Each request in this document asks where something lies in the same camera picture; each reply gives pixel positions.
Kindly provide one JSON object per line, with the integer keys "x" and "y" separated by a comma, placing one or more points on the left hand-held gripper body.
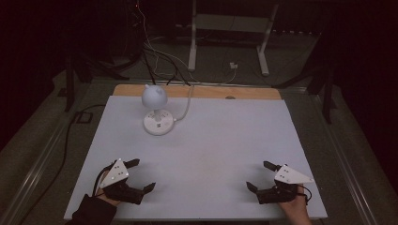
{"x": 117, "y": 173}

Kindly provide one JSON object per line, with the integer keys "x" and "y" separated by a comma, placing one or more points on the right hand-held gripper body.
{"x": 289, "y": 176}

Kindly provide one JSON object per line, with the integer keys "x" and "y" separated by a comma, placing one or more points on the white plug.
{"x": 233, "y": 65}

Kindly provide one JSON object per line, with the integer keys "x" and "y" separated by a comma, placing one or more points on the metal floor rail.
{"x": 34, "y": 168}
{"x": 344, "y": 159}

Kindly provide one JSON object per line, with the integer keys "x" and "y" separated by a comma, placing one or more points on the person's left hand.
{"x": 108, "y": 197}

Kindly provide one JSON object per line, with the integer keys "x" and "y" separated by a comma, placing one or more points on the person's right hand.
{"x": 295, "y": 211}

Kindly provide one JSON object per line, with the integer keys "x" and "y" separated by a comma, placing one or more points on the grey metal stand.
{"x": 228, "y": 23}

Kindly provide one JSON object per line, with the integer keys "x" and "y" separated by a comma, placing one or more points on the black rectangular floor frame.
{"x": 83, "y": 117}

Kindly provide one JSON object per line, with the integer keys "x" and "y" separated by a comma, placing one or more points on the black stand legs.
{"x": 325, "y": 90}
{"x": 81, "y": 68}

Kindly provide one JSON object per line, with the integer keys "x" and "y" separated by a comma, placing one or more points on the white table mat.
{"x": 203, "y": 150}

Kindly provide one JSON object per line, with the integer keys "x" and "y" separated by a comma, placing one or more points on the white desk lamp with ears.
{"x": 156, "y": 117}

